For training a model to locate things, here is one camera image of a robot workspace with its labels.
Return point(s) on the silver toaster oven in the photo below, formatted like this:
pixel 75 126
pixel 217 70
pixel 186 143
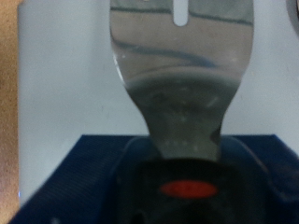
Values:
pixel 62 77

